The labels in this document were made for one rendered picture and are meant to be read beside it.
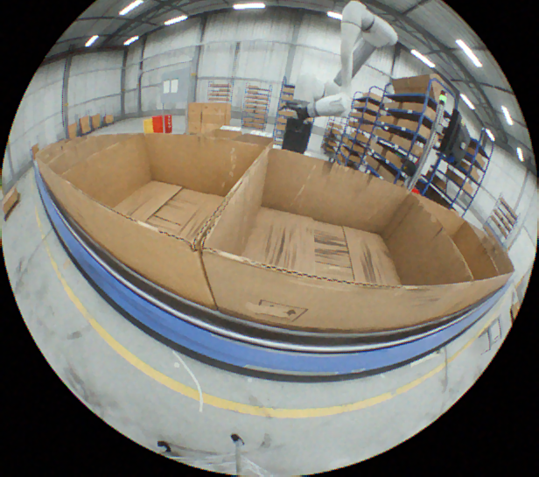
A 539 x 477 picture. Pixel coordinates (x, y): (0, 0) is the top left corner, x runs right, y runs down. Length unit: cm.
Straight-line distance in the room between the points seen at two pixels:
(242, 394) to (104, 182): 117
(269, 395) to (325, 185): 115
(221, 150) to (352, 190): 33
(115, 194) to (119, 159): 10
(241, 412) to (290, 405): 28
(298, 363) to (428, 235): 35
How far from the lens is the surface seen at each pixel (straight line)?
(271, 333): 27
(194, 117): 507
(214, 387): 117
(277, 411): 123
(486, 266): 75
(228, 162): 40
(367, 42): 108
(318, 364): 25
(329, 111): 87
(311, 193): 40
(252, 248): 32
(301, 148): 118
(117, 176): 52
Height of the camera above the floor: 114
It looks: 36 degrees down
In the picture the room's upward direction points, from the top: 11 degrees clockwise
